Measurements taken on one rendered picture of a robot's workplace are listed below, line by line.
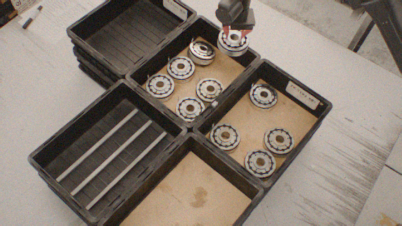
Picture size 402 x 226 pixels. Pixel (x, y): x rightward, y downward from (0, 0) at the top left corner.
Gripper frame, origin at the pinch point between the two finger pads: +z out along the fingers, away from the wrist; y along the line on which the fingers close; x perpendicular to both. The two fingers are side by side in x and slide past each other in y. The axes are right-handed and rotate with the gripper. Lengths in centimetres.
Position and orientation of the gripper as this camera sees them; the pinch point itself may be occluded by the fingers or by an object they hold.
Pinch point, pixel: (234, 35)
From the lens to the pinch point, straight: 134.3
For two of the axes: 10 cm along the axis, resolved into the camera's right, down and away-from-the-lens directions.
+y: 10.0, -0.4, 0.8
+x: -0.8, -8.7, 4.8
